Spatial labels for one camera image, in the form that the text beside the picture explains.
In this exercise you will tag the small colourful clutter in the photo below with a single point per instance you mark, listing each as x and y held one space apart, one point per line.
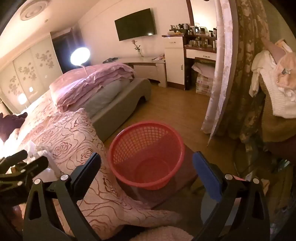
159 58

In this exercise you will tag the folded bedding on boxes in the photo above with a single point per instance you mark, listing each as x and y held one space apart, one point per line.
203 68

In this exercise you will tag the tall white cabinet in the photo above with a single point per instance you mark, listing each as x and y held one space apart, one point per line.
174 62

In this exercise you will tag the pink rose-patterned blanket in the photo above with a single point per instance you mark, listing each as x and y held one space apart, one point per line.
69 134

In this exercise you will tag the stack of cardboard boxes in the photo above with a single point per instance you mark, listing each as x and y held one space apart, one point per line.
203 85

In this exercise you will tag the grey upholstered bed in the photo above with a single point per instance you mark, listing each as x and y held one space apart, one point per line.
129 92

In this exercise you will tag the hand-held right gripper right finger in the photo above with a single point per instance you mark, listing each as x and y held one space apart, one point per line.
208 176

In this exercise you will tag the purple cloth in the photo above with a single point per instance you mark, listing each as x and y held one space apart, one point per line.
10 124

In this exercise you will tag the red plastic mesh basket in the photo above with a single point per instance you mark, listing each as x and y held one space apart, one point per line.
129 143

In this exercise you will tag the white tissue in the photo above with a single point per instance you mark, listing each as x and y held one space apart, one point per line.
37 150

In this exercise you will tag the dark flat item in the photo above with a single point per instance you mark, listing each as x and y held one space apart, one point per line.
109 61

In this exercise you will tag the folded pink quilt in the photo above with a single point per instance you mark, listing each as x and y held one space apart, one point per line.
92 81

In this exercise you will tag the brown floral curtain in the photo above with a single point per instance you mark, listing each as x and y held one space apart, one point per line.
247 58

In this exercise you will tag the dark wood dressing table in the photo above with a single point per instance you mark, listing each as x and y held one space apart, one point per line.
200 53

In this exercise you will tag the row of cosmetic bottles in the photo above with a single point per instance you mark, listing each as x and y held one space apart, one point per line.
198 30

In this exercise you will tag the round glowing lamp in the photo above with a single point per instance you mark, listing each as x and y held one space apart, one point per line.
79 56

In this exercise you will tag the pale pink garment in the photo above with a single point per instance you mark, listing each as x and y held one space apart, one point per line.
288 69

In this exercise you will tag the round ceiling light fixture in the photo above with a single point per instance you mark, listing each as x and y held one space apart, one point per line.
34 9

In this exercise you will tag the clothes pile on chair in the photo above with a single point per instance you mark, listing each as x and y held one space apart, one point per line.
275 92

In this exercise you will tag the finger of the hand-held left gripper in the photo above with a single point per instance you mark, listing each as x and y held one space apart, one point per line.
13 160
34 166

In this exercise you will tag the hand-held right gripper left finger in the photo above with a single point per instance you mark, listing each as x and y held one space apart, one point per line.
86 169

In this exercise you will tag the rose in vase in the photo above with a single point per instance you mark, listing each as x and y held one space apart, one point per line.
138 48

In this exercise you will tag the small glowing bedside lamp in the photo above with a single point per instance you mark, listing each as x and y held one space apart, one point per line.
22 98

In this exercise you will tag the wall television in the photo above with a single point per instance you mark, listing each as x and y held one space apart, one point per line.
135 24

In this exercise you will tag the low white console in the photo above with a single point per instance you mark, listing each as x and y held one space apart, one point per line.
148 69

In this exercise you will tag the floral sliding-door wardrobe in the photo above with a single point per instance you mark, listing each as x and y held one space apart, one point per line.
25 67

